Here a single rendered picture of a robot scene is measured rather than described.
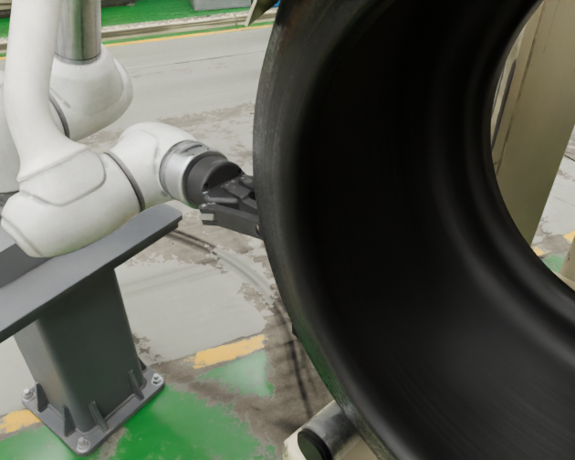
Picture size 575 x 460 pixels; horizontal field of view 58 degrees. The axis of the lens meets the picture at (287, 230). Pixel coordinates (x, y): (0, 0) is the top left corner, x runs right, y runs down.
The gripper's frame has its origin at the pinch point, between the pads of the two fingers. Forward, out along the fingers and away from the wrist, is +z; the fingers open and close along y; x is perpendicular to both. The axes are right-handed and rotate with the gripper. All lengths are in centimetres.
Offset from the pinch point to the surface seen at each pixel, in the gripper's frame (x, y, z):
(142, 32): 49, 186, -407
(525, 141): 11, 63, -5
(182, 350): 92, 18, -88
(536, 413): 14.8, 6.4, 25.3
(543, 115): 7, 68, -5
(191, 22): 47, 228, -393
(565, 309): 7.8, 15.3, 23.0
